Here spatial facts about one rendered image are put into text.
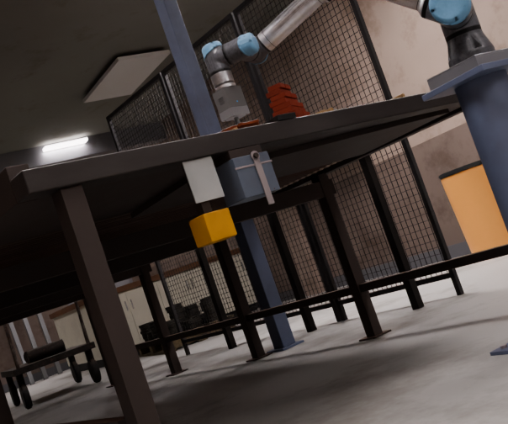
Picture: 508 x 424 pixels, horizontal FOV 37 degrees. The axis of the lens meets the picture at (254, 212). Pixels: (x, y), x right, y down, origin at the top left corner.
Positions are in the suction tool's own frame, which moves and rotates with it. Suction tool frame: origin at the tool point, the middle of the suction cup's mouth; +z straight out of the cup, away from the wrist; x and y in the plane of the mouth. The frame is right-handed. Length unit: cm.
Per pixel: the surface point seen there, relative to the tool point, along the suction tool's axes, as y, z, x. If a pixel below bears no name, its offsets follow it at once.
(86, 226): 85, 23, 19
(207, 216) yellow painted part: 52, 29, 26
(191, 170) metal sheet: 50, 15, 24
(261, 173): 29.9, 21.6, 30.0
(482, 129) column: -35, 29, 66
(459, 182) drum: -330, 37, -111
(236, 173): 38, 20, 28
